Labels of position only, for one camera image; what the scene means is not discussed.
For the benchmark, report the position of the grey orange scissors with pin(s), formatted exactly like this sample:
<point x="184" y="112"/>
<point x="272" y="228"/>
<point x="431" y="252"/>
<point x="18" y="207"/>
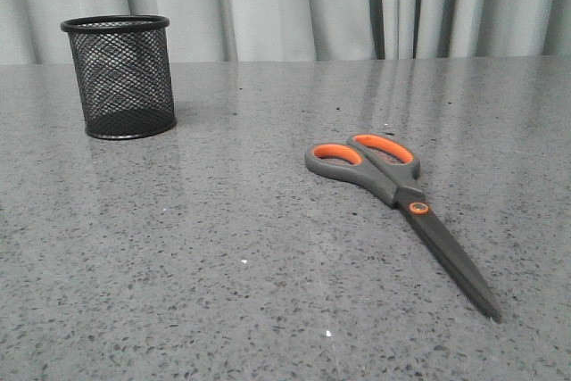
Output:
<point x="389" y="171"/>

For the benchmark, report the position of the black mesh pen cup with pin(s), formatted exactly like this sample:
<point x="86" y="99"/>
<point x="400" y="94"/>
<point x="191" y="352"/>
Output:
<point x="123" y="72"/>

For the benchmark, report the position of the grey curtain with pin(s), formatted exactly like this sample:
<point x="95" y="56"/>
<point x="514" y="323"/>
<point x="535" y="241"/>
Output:
<point x="305" y="30"/>

